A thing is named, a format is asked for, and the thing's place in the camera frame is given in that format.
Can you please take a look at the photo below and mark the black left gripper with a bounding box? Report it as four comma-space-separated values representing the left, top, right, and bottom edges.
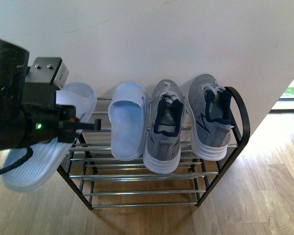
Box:
19, 82, 101, 147

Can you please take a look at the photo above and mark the grey knit sneaker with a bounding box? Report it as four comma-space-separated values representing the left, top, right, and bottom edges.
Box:
185, 74, 232, 161
143, 79, 185, 174

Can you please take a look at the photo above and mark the black metal shoe rack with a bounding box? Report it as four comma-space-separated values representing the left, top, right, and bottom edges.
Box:
57, 87, 250, 210

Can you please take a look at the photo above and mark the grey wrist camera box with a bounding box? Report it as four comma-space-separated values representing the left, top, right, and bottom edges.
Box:
25, 57, 69, 89

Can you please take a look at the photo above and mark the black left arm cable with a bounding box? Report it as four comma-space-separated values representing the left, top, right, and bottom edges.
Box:
0, 146, 34, 181

